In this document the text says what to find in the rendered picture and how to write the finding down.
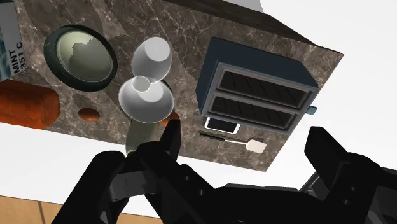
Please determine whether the small orange-brown egg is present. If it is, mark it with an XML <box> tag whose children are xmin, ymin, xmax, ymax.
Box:
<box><xmin>78</xmin><ymin>107</ymin><xmax>101</xmax><ymax>123</ymax></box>

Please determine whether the spatula, black handle, white blade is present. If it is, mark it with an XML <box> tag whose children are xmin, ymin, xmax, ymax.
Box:
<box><xmin>198</xmin><ymin>131</ymin><xmax>267</xmax><ymax>155</ymax></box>

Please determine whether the white cup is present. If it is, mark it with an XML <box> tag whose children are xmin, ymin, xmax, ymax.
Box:
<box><xmin>118</xmin><ymin>76</ymin><xmax>175</xmax><ymax>124</ymax></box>
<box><xmin>131</xmin><ymin>36</ymin><xmax>173</xmax><ymax>83</ymax></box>

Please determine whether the dark green bowl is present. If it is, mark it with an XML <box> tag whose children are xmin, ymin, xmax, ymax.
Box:
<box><xmin>43</xmin><ymin>24</ymin><xmax>118</xmax><ymax>92</ymax></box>

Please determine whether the orange round fruit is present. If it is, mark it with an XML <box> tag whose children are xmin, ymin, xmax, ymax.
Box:
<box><xmin>159</xmin><ymin>111</ymin><xmax>181</xmax><ymax>128</ymax></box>

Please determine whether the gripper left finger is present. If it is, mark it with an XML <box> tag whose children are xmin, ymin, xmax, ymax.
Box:
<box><xmin>51</xmin><ymin>118</ymin><xmax>216</xmax><ymax>224</ymax></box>

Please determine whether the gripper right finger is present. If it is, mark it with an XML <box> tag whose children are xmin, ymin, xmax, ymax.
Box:
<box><xmin>299</xmin><ymin>126</ymin><xmax>397</xmax><ymax>224</ymax></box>

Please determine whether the blue two-slot toaster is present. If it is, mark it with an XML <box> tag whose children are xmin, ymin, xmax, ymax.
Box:
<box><xmin>195</xmin><ymin>36</ymin><xmax>321</xmax><ymax>136</ymax></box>

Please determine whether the grey and teal lettered box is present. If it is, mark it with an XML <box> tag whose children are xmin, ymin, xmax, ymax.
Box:
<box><xmin>0</xmin><ymin>0</ymin><xmax>27</xmax><ymax>82</ymax></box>

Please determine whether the white phone with black screen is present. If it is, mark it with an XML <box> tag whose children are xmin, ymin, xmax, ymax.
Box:
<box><xmin>204</xmin><ymin>116</ymin><xmax>241</xmax><ymax>135</ymax></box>

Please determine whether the orange-brown bread loaf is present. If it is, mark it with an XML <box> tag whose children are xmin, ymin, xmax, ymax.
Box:
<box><xmin>0</xmin><ymin>79</ymin><xmax>60</xmax><ymax>130</ymax></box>

